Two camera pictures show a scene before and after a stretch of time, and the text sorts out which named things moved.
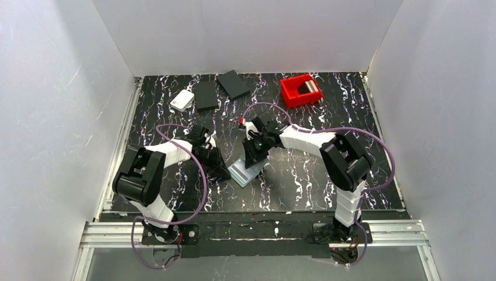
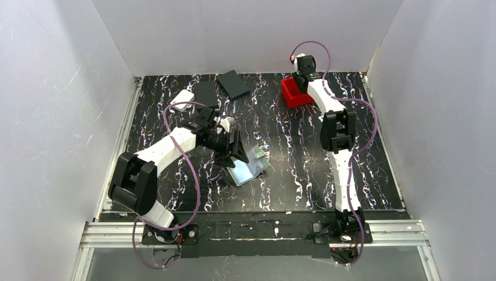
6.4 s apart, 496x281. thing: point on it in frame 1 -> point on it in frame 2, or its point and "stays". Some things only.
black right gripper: (255, 154) -> (304, 63)
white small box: (183, 100) stays
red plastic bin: (289, 87) stays
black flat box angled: (233, 84) stays
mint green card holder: (242, 175) stays
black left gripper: (214, 163) -> (236, 143)
